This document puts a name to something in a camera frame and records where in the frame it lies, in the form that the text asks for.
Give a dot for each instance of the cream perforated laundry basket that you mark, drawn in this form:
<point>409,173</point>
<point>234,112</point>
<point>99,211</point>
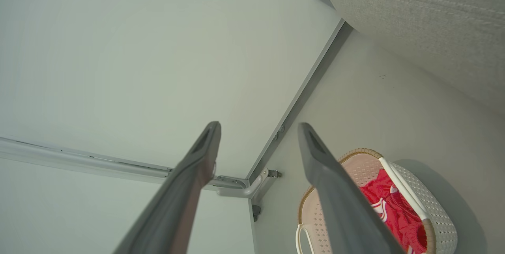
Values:
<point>442,214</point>

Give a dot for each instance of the red jersey garment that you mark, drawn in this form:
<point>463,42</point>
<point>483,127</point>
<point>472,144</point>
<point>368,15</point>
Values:
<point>398,214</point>

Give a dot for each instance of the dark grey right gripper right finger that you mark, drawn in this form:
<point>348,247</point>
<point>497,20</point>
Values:
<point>339,206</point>

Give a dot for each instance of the beige fabric sofa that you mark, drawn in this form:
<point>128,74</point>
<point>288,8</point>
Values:
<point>434,17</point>

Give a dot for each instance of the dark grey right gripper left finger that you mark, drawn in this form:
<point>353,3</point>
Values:
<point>173,198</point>

